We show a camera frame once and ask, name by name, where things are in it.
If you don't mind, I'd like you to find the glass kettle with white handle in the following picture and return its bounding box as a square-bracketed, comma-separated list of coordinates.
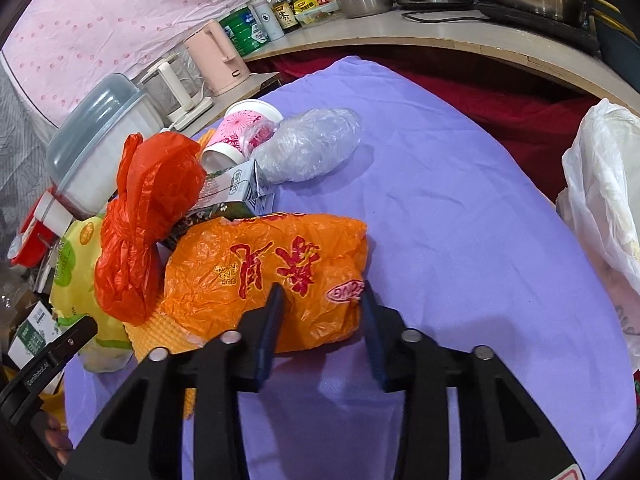
[137, 52, 213, 131]

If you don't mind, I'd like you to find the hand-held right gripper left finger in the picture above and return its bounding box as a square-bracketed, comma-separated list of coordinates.
[60, 282, 286, 480]

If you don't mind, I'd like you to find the dark sauce bottle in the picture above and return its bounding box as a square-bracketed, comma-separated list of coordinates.
[267, 0, 300, 35]

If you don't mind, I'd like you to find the black induction cooker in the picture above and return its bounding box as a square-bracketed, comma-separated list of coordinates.
[477, 2, 601, 56]

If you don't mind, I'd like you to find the green tin can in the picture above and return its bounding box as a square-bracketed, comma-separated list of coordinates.
[219, 7, 266, 57]

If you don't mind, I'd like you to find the red plastic container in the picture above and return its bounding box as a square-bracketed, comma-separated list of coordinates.
[10, 187, 76, 268]

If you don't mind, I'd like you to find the dark red cloth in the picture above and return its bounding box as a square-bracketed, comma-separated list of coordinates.
[260, 52, 601, 201]

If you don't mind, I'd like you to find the grey patterned cloth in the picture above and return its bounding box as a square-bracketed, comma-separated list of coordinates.
[0, 55, 61, 241]

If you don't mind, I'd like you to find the orange printed plastic bag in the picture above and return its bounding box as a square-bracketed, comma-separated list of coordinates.
[162, 211, 370, 353]

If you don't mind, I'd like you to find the green and white cardboard box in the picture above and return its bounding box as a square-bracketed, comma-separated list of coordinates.
[7, 300, 68, 376]

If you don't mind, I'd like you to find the red-orange plastic bag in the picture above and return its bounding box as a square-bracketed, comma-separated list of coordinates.
[94, 132, 207, 326]

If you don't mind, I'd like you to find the light wooden counter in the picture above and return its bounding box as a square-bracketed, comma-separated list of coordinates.
[245, 2, 640, 113]

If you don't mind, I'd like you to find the green paper box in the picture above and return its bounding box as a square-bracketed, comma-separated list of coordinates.
[182, 159, 277, 223]

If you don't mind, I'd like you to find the person's left hand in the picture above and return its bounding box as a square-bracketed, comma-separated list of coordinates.
[44, 412, 75, 466]

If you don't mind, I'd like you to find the white tub with grey lid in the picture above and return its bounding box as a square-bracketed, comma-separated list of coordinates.
[45, 72, 166, 218]

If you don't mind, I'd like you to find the black power cable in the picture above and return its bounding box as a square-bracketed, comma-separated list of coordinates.
[402, 7, 493, 25]

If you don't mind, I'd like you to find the yellow-green snack bag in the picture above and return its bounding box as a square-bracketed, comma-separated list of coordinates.
[50, 215, 133, 373]

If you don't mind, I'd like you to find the white plastic bag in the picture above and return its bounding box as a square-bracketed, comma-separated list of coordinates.
[556, 98, 640, 361]

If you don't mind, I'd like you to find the pink dotted cloth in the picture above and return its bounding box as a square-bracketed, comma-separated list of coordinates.
[7, 0, 311, 128]

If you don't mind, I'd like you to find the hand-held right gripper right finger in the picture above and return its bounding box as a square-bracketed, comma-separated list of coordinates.
[360, 280, 583, 480]

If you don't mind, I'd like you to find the pink and white paper cup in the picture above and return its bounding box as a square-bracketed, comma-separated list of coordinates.
[200, 100, 285, 171]

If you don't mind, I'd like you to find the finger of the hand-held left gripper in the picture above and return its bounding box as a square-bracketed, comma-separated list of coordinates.
[45, 315, 98, 363]

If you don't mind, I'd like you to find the crumpled clear plastic bag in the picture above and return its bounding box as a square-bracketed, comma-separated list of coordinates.
[250, 108, 362, 184]

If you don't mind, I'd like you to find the purple cloth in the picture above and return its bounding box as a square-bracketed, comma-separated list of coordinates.
[65, 55, 638, 480]

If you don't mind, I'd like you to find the pink electric kettle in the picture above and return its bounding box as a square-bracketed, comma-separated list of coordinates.
[184, 20, 251, 97]

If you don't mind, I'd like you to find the yellow foam net sleeve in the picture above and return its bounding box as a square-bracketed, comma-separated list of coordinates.
[124, 305, 211, 421]

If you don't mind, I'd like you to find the clear food container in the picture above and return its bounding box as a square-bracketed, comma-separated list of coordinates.
[295, 4, 341, 28]

